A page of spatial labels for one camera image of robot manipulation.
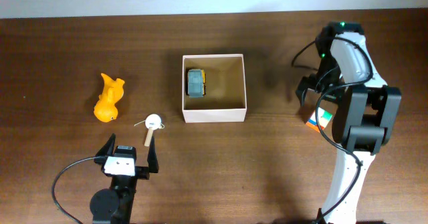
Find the white wooden paddle toy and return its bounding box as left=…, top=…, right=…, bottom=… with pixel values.
left=134, top=114, right=165, bottom=147

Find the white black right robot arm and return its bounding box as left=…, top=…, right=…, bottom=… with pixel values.
left=296, top=22, right=402, bottom=223

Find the orange rubber fish toy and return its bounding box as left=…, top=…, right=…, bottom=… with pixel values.
left=94, top=73, right=125, bottom=122

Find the colourful puzzle cube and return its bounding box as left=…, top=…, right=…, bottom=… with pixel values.
left=305, top=108, right=333, bottom=132

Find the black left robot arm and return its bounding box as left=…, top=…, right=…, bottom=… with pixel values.
left=90, top=134, right=159, bottom=223

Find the pink cardboard box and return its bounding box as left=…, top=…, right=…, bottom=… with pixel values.
left=181, top=53, right=247, bottom=123

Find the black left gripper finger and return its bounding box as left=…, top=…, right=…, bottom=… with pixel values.
left=96, top=134, right=116, bottom=156
left=147, top=136, right=159, bottom=173

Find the yellow grey toy truck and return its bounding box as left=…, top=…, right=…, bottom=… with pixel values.
left=187, top=69, right=206, bottom=98

